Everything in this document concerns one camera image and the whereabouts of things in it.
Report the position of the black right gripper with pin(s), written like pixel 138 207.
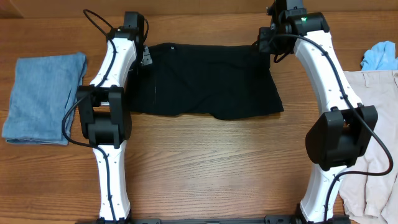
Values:
pixel 265 47

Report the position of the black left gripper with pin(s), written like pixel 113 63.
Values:
pixel 147 58

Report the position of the black shorts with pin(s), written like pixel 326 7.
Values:
pixel 225 82

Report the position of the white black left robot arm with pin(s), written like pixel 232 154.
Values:
pixel 105 117

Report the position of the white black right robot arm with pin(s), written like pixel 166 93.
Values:
pixel 344 128

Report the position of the folded blue denim cloth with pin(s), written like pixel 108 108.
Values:
pixel 44 90

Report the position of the light blue crumpled cloth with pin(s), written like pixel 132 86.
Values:
pixel 381 56

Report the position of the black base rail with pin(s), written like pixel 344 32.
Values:
pixel 268 219

